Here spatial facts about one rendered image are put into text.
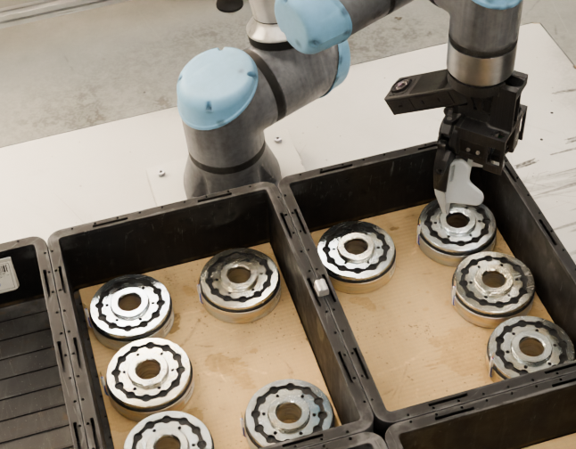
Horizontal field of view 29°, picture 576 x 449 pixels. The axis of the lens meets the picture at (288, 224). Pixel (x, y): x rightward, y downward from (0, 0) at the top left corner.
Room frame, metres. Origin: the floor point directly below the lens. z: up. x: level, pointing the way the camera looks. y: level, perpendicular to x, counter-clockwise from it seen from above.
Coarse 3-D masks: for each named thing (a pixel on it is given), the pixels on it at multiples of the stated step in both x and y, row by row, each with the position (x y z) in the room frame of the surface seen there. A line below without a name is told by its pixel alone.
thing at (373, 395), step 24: (432, 144) 1.09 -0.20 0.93; (336, 168) 1.06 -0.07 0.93; (360, 168) 1.06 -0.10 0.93; (504, 168) 1.04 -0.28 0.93; (288, 192) 1.02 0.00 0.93; (528, 192) 0.99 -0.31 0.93; (312, 240) 0.93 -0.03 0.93; (552, 240) 0.92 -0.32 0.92; (312, 264) 0.89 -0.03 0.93; (336, 312) 0.82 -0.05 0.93; (360, 360) 0.75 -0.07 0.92; (504, 384) 0.70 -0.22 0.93; (528, 384) 0.70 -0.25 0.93; (384, 408) 0.68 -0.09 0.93; (408, 408) 0.68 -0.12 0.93; (432, 408) 0.68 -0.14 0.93; (384, 432) 0.66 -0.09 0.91
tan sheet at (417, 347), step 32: (384, 224) 1.04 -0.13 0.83; (416, 224) 1.04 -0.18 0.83; (416, 256) 0.98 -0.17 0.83; (512, 256) 0.98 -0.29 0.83; (384, 288) 0.93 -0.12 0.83; (416, 288) 0.93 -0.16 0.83; (448, 288) 0.93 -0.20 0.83; (352, 320) 0.88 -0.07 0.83; (384, 320) 0.88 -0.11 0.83; (416, 320) 0.88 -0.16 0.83; (448, 320) 0.87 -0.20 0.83; (384, 352) 0.83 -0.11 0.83; (416, 352) 0.83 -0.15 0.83; (448, 352) 0.82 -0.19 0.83; (480, 352) 0.82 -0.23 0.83; (384, 384) 0.78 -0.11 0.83; (416, 384) 0.78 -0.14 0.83; (448, 384) 0.78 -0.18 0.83; (480, 384) 0.77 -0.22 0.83
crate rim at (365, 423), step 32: (224, 192) 1.02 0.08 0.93; (256, 192) 1.02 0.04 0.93; (96, 224) 0.98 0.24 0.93; (288, 224) 0.96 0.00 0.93; (64, 288) 0.89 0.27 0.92; (64, 320) 0.83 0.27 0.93; (320, 320) 0.81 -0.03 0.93; (352, 384) 0.71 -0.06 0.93; (96, 416) 0.69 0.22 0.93; (96, 448) 0.66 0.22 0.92; (288, 448) 0.64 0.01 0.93
